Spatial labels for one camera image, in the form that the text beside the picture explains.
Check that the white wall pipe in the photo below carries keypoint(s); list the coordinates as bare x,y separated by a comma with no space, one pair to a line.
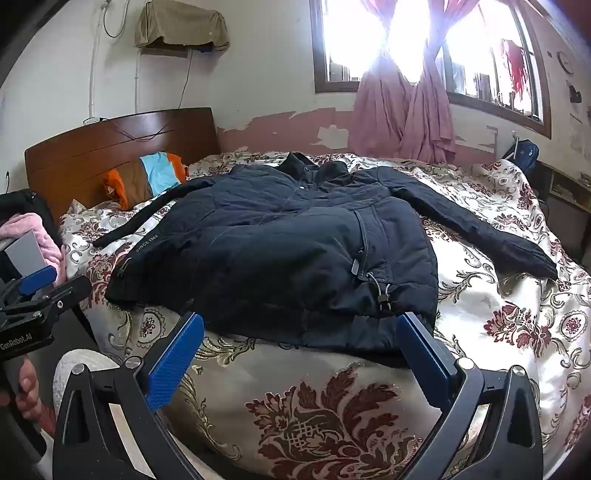
94,60

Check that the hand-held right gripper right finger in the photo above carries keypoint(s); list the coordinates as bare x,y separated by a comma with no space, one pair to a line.
422,357

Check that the brown framed window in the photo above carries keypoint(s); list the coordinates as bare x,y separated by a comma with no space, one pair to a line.
318,69

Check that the grey box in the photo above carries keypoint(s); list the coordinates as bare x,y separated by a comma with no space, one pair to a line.
27,251

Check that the floral bed quilt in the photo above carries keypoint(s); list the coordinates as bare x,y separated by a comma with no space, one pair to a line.
508,286

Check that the orange brown blue striped pillow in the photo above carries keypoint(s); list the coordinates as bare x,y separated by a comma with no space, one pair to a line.
157,173

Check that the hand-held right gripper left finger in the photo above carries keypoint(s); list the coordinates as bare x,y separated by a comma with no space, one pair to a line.
175,364

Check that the blue backpack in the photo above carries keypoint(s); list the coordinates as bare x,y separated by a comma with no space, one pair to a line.
524,157

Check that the black wall ornament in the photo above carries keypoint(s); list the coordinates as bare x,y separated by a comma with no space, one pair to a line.
575,94

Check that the black bag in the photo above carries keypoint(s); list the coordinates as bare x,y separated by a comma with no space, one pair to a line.
27,203

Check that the cloth-covered wall shelf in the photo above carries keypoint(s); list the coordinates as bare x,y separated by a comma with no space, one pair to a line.
180,25

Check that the wooden headboard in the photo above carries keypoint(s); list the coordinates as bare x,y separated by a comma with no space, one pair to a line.
92,147

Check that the wooden wall shelf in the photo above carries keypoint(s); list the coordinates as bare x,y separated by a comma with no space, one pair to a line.
166,50

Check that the red hanging clothes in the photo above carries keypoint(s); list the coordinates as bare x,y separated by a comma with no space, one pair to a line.
515,69

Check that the white power strip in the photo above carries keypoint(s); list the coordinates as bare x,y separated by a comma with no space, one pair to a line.
91,120

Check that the wooden side desk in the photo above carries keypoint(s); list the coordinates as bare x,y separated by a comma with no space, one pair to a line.
568,184

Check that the pink fluffy garment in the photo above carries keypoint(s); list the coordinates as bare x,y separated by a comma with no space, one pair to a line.
51,249

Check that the white fluffy cloth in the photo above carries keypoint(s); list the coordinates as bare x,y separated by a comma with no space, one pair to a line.
78,362

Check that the round wall clock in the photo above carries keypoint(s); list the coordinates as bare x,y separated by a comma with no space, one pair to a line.
565,62

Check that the black padded jacket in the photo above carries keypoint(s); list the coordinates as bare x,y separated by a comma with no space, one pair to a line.
277,240

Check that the person's left hand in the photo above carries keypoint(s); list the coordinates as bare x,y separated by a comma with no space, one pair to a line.
30,387

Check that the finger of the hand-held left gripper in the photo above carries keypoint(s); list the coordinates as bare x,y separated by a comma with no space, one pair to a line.
69,290
39,279

